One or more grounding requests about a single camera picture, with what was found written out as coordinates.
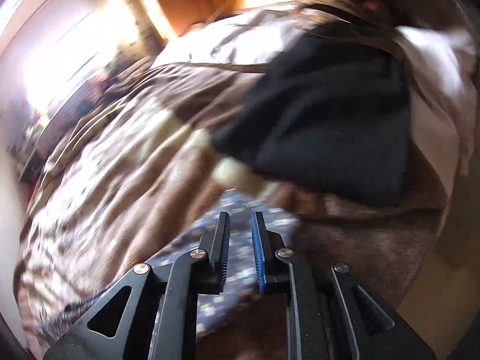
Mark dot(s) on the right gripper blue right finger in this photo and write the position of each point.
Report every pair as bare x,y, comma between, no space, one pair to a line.
271,272

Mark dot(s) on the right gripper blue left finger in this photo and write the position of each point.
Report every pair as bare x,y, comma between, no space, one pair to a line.
213,268

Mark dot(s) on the brown cream plush blanket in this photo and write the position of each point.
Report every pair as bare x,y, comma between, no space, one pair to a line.
139,180

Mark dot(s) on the black folded garment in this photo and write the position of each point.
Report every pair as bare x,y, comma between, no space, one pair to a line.
331,113

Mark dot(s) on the white patterned bed sheet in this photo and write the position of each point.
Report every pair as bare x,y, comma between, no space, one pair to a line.
443,97

